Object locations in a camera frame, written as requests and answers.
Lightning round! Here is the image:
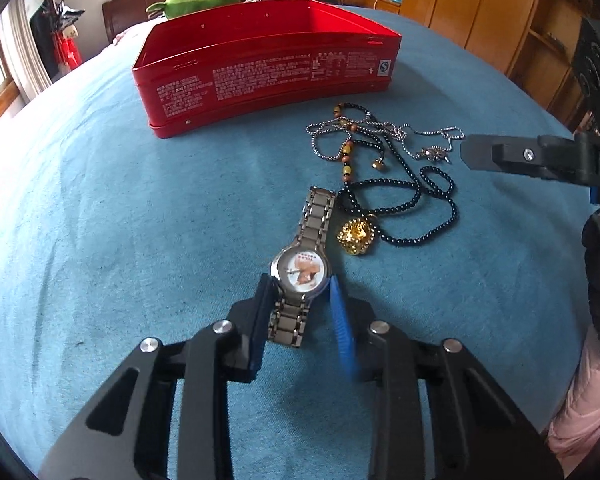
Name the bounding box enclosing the green plush toy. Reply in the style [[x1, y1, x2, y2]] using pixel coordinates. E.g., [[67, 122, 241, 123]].
[[146, 0, 241, 21]]

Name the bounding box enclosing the coat rack with clothes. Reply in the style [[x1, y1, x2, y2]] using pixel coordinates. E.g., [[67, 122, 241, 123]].
[[29, 0, 87, 82]]

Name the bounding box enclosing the black bead necklace gold pendant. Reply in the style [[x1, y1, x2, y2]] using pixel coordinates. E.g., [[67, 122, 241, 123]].
[[336, 107, 459, 256]]

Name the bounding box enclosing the white curtain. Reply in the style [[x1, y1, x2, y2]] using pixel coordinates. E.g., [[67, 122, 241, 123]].
[[0, 0, 52, 107]]

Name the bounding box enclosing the person's right forearm pink sleeve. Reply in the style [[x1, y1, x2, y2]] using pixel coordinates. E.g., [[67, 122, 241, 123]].
[[546, 332, 600, 469]]

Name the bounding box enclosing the silver wristwatch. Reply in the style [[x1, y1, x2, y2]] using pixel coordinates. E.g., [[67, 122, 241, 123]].
[[267, 186, 337, 350]]

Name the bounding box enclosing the brown and black bead bracelet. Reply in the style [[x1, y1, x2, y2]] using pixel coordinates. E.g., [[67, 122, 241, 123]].
[[332, 102, 387, 186]]

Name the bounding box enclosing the wooden wardrobe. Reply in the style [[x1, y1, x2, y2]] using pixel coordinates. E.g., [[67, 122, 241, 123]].
[[399, 0, 547, 77]]

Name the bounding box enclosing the silver chain necklace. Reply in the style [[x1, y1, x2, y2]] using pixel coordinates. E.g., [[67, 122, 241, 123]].
[[306, 120, 466, 164]]

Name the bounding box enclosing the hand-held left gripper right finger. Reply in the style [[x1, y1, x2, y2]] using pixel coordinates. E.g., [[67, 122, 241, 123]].
[[328, 276, 567, 480]]

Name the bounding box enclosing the dark wooden headboard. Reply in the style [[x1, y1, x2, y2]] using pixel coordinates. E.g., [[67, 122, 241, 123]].
[[102, 0, 277, 44]]

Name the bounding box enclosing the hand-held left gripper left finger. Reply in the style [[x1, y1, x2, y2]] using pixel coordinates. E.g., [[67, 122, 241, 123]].
[[37, 275, 276, 480]]

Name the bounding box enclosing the red tin box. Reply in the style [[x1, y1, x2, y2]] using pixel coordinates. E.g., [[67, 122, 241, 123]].
[[131, 0, 402, 140]]

